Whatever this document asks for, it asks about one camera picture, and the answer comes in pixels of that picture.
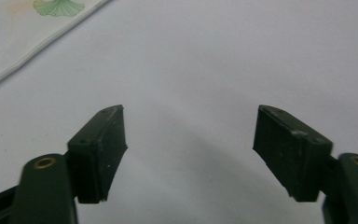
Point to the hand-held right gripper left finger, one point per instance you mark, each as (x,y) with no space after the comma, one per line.
(98,155)

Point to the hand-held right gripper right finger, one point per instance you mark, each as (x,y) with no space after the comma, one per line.
(292,155)

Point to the white leaf-print mesh bag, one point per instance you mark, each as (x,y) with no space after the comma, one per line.
(15,34)

